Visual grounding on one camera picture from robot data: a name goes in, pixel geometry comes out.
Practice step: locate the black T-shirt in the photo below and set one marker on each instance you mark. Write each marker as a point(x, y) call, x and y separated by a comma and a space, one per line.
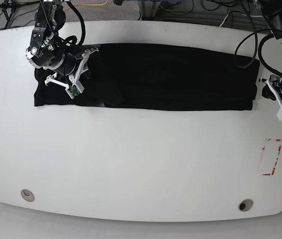
point(158, 77)

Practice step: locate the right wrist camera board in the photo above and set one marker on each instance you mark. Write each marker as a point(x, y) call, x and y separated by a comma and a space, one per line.
point(75, 90)

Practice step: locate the left table cable grommet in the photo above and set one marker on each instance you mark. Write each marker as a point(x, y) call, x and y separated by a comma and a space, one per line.
point(27, 195)

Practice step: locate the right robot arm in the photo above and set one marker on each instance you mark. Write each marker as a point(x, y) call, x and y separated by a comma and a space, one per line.
point(49, 51)

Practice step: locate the right table cable grommet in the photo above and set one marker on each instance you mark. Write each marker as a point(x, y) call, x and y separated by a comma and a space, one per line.
point(245, 205)

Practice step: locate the black tripod stand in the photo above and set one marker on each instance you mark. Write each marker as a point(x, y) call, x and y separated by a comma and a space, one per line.
point(9, 7)

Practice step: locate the table cable grommet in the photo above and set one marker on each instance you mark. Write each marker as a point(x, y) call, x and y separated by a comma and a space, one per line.
point(27, 195)
point(245, 205)

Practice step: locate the red tape rectangle marking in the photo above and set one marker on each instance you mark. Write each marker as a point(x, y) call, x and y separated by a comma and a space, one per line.
point(269, 156)

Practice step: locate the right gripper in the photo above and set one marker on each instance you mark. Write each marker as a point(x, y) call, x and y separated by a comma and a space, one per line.
point(70, 69)

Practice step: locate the aluminium frame post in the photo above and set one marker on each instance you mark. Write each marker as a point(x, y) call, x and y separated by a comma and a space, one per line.
point(149, 9)

